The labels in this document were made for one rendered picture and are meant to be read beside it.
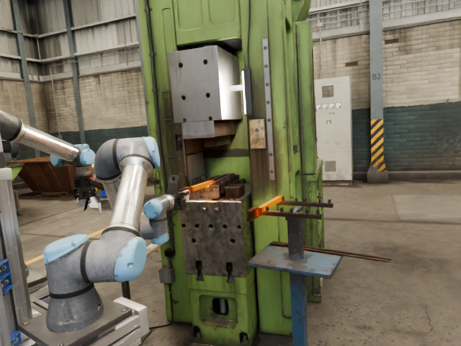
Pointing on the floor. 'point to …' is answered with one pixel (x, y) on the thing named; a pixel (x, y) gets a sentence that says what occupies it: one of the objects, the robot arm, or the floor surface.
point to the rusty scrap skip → (47, 177)
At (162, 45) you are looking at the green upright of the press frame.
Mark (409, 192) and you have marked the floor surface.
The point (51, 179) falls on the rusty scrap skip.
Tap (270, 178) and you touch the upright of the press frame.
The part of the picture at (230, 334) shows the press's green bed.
